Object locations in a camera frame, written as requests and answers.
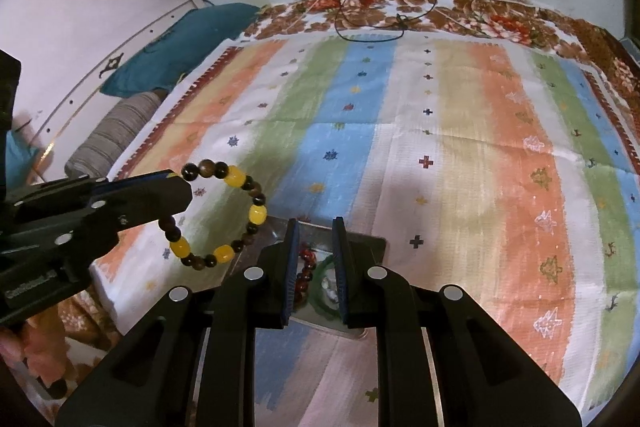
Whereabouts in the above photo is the person's left hand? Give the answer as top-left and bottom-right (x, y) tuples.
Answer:
(0, 307), (68, 389)

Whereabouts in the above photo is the yellow and brown bead bracelet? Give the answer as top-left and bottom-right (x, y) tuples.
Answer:
(157, 160), (268, 269)

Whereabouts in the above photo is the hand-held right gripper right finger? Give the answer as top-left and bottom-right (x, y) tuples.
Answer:
(332, 217), (583, 427)

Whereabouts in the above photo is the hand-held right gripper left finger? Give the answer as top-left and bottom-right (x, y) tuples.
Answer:
(55, 218), (301, 427)

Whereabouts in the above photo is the small teal cloth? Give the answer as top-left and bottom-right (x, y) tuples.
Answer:
(4, 129), (42, 178)

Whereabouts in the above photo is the striped pastel cloth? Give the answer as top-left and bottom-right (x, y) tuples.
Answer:
(95, 34), (640, 427)

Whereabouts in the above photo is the white trimmed panel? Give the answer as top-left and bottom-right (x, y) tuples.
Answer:
(30, 0), (207, 158)

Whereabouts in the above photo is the red bead bracelet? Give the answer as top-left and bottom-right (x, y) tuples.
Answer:
(295, 244), (317, 304)

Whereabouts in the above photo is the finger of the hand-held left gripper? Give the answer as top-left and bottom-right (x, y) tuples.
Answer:
(15, 179), (194, 284)
(10, 170), (182, 219)

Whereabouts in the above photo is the green jade bangle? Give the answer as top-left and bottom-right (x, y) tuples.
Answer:
(311, 254), (346, 321)

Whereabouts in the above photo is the teal pillow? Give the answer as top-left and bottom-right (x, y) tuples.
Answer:
(99, 3), (261, 98)

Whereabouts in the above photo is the grey striped bolster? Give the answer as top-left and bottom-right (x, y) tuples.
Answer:
(64, 91), (168, 180)

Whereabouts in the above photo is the square metal tin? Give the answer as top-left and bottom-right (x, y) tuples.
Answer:
(257, 217), (389, 341)

